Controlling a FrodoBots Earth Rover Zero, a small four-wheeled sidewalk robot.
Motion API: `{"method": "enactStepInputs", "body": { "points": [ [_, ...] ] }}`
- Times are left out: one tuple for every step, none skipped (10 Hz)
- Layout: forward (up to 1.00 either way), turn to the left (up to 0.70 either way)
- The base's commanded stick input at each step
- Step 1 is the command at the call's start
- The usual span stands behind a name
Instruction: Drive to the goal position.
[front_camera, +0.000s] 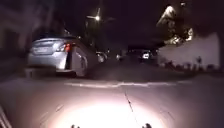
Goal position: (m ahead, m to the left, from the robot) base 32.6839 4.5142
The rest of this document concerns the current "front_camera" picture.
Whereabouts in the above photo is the building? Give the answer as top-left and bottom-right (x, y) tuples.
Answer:
(0, 0), (66, 59)

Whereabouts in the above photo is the silver car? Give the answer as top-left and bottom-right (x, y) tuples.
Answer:
(26, 35), (100, 78)

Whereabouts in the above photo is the vehicle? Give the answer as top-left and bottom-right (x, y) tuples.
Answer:
(95, 50), (110, 64)
(139, 49), (154, 63)

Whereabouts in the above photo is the grey asphalt road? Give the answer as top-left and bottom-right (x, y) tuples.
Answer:
(0, 59), (224, 128)

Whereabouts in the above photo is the pale wall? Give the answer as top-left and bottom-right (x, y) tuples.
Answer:
(156, 32), (221, 72)

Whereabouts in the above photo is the tree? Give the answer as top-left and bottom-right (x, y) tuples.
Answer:
(155, 2), (195, 46)

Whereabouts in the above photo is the street lamp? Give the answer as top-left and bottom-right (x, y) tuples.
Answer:
(84, 7), (102, 51)

